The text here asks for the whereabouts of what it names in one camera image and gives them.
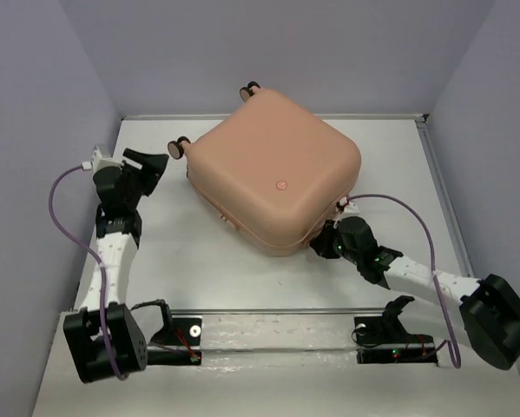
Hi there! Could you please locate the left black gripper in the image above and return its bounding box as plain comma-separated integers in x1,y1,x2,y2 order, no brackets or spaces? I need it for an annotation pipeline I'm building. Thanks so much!
120,148,169,208

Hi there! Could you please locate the pink hard-shell suitcase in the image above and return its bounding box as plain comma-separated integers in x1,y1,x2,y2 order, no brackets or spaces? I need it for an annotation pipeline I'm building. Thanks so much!
167,82,362,256

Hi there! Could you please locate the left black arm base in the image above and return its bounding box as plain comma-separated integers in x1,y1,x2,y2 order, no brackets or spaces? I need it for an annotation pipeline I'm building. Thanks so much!
133,312,203,367

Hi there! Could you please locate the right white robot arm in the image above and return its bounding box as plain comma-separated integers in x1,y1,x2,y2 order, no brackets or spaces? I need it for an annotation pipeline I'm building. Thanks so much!
310,216,520,370

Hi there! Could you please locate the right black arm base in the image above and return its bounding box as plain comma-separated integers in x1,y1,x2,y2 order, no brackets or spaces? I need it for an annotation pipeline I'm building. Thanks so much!
351,295,438,365

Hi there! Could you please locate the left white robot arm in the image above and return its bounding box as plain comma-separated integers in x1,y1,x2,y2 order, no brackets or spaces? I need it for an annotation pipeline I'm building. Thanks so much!
63,146,174,383

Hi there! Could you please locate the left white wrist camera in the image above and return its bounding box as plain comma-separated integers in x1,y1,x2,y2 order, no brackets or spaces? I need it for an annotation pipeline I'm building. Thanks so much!
81,145,122,174

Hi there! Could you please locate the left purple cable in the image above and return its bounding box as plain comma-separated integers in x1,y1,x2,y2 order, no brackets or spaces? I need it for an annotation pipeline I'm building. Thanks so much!
48,166,200,381

